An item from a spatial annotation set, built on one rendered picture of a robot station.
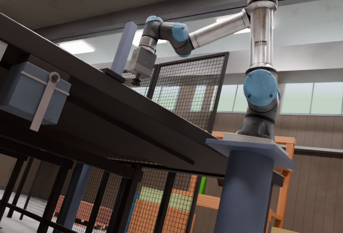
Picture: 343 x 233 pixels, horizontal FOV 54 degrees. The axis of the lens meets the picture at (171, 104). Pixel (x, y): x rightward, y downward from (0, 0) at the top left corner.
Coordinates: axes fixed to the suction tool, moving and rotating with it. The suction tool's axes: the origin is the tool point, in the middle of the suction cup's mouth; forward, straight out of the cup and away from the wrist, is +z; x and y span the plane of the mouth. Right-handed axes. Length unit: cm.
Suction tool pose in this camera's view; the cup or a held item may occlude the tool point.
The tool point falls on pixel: (135, 84)
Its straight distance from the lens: 142.0
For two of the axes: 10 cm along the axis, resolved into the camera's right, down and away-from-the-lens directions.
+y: -7.7, -3.8, -5.2
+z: -2.5, 9.2, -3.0
